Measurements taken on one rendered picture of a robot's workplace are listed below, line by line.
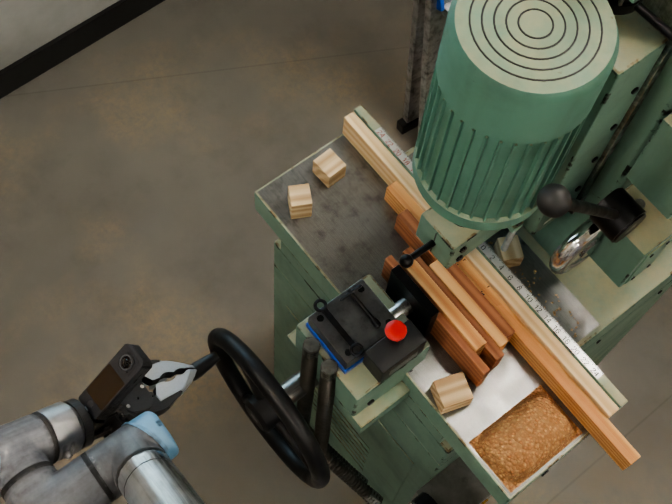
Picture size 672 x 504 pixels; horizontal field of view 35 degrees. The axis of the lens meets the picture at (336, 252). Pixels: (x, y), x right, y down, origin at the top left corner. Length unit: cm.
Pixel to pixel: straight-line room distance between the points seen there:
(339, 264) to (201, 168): 114
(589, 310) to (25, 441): 89
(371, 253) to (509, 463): 37
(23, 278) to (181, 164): 48
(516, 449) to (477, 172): 47
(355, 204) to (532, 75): 64
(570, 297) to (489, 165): 61
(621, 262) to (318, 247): 45
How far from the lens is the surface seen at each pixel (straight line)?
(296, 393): 161
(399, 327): 144
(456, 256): 148
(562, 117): 110
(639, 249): 149
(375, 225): 163
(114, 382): 150
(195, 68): 284
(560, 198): 107
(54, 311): 258
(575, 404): 155
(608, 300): 176
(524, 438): 151
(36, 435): 147
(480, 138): 114
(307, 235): 161
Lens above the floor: 237
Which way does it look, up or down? 66 degrees down
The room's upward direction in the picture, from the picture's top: 8 degrees clockwise
